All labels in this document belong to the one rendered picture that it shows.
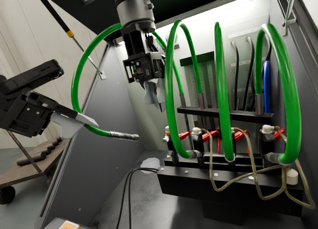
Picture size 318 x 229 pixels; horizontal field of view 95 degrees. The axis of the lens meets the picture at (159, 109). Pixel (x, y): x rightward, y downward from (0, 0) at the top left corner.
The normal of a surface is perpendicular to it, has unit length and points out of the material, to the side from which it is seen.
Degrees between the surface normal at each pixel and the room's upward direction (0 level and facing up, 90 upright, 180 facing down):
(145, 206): 0
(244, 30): 90
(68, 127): 75
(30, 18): 90
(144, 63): 90
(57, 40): 90
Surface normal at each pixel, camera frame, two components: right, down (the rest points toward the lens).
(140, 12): 0.34, 0.20
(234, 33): -0.37, 0.36
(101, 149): 0.90, -0.09
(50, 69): 0.44, -0.07
